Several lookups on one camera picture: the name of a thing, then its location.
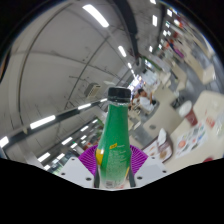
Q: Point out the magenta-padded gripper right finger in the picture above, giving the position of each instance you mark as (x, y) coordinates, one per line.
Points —
(150, 170)

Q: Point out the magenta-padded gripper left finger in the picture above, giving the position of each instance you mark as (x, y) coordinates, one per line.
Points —
(78, 171)

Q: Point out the green drink bottle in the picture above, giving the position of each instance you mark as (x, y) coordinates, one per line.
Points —
(113, 146)

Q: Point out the white napkin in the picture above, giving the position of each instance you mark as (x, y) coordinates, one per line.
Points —
(162, 136)

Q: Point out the ceiling air conditioner unit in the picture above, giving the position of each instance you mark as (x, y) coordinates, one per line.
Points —
(93, 90)

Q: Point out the beige chairs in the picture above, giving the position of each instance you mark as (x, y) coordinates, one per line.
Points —
(181, 75)

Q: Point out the ceiling lights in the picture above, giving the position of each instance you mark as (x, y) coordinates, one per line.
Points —
(96, 15)

